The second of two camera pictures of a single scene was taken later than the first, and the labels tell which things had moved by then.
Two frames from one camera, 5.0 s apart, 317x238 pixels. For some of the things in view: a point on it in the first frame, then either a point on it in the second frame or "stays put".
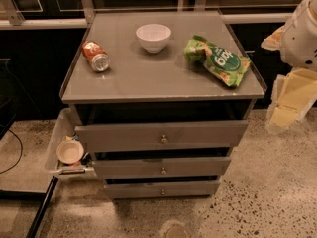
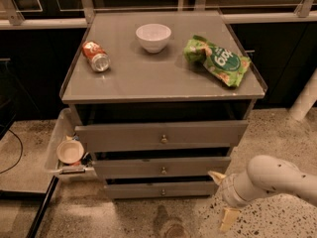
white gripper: (299, 41) → (227, 189)
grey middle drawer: (160, 167) stays put
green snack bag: (225, 64) stays put
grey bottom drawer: (161, 190) stays put
